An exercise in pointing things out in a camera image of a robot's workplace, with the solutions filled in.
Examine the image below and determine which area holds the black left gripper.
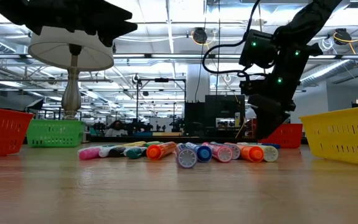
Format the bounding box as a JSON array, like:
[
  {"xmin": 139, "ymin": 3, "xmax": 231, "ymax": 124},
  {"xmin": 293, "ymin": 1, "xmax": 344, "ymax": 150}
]
[{"xmin": 29, "ymin": 0, "xmax": 138, "ymax": 47}]

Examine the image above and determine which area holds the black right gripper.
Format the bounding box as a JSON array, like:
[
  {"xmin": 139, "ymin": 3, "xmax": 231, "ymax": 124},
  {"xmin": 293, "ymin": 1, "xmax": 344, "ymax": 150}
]
[{"xmin": 240, "ymin": 37, "xmax": 323, "ymax": 140}]

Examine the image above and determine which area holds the blue slim pen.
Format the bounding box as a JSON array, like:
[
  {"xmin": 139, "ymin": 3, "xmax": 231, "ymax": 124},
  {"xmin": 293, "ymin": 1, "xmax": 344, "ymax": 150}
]
[{"xmin": 258, "ymin": 142, "xmax": 281, "ymax": 149}]

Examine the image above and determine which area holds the red plastic basket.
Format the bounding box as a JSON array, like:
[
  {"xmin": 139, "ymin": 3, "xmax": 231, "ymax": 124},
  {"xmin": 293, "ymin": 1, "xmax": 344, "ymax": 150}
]
[
  {"xmin": 259, "ymin": 123, "xmax": 303, "ymax": 149},
  {"xmin": 0, "ymin": 105, "xmax": 35, "ymax": 160}
]

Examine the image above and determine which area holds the yellow highlighter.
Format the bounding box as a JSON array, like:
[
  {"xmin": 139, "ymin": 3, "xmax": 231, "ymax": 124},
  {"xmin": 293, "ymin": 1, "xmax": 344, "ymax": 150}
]
[{"xmin": 242, "ymin": 142, "xmax": 279, "ymax": 163}]

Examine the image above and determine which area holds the orange highlighter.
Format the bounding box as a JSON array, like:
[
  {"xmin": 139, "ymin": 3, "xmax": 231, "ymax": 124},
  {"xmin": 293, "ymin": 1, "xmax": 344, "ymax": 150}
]
[
  {"xmin": 225, "ymin": 142, "xmax": 265, "ymax": 164},
  {"xmin": 146, "ymin": 141, "xmax": 177, "ymax": 161}
]

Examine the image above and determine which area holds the pink highlighter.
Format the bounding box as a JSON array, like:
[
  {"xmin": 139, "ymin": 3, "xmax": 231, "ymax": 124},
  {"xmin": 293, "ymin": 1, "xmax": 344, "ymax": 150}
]
[{"xmin": 203, "ymin": 142, "xmax": 234, "ymax": 164}]

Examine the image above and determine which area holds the yellow plastic basket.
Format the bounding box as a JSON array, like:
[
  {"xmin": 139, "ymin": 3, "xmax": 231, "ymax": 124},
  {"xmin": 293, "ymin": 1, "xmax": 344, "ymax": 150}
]
[{"xmin": 299, "ymin": 104, "xmax": 358, "ymax": 169}]

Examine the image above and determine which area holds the purple highlighter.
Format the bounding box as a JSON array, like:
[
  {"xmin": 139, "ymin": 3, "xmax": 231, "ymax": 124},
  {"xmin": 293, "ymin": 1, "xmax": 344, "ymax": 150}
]
[{"xmin": 176, "ymin": 142, "xmax": 198, "ymax": 169}]

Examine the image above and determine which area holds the yellow slim pen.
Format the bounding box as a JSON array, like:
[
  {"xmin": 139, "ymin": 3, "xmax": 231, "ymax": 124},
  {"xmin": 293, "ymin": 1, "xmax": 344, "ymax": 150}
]
[{"xmin": 121, "ymin": 141, "xmax": 147, "ymax": 148}]

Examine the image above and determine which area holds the black cap marker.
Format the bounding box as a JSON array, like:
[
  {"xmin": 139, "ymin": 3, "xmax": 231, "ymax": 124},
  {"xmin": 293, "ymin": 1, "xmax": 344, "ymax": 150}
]
[{"xmin": 99, "ymin": 145, "xmax": 126, "ymax": 158}]

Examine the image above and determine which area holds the teal cap marker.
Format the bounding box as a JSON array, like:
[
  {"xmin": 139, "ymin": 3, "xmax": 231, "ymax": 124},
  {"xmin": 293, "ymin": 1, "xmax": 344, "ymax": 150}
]
[{"xmin": 123, "ymin": 146, "xmax": 150, "ymax": 160}]

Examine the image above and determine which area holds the pink cap marker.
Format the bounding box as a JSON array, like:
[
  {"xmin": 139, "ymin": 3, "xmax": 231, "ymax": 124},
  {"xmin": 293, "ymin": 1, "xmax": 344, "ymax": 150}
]
[{"xmin": 77, "ymin": 146, "xmax": 103, "ymax": 161}]

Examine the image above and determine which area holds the white shade table lamp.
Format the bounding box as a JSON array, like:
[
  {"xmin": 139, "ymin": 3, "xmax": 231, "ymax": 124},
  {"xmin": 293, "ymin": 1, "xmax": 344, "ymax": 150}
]
[{"xmin": 28, "ymin": 26, "xmax": 115, "ymax": 121}]

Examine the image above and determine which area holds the black cabinet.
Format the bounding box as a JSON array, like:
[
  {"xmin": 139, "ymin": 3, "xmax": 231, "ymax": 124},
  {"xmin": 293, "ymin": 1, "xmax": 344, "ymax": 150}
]
[{"xmin": 184, "ymin": 95, "xmax": 247, "ymax": 138}]

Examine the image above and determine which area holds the white building column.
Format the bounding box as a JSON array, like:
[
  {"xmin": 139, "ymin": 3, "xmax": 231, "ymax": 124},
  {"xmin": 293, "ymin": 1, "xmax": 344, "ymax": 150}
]
[{"xmin": 186, "ymin": 63, "xmax": 211, "ymax": 103}]

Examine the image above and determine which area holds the person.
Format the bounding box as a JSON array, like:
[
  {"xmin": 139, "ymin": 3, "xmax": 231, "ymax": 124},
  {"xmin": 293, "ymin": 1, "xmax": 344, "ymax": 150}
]
[{"xmin": 103, "ymin": 120, "xmax": 129, "ymax": 138}]

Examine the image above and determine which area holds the green plastic basket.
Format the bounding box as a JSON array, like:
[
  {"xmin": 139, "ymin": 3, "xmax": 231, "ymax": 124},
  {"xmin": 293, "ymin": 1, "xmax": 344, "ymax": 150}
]
[{"xmin": 26, "ymin": 119, "xmax": 85, "ymax": 148}]

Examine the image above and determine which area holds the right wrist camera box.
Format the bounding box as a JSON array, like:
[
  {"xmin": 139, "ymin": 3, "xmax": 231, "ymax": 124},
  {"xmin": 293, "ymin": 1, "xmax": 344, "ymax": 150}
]
[{"xmin": 239, "ymin": 29, "xmax": 278, "ymax": 69}]

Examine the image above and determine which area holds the black metal frame stand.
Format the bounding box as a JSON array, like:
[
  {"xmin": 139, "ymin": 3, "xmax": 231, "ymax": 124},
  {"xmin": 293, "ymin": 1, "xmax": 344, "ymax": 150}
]
[{"xmin": 136, "ymin": 77, "xmax": 187, "ymax": 125}]

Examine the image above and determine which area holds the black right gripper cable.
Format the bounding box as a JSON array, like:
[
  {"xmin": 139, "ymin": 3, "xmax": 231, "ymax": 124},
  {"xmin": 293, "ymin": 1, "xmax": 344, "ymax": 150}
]
[{"xmin": 202, "ymin": 0, "xmax": 262, "ymax": 75}]

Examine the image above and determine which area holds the black ceiling cable reel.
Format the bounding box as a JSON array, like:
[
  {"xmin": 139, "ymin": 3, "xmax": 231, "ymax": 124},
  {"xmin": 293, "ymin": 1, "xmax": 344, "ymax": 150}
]
[
  {"xmin": 334, "ymin": 27, "xmax": 352, "ymax": 46},
  {"xmin": 192, "ymin": 27, "xmax": 209, "ymax": 45}
]

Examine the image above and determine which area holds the black hanging cable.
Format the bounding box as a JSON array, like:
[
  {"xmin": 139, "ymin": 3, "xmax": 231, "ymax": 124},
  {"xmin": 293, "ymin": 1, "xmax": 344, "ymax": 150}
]
[{"xmin": 216, "ymin": 0, "xmax": 222, "ymax": 96}]

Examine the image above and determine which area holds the black table frame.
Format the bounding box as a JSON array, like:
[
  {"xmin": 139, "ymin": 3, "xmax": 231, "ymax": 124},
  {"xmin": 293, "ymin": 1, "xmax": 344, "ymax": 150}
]
[{"xmin": 83, "ymin": 136, "xmax": 257, "ymax": 144}]

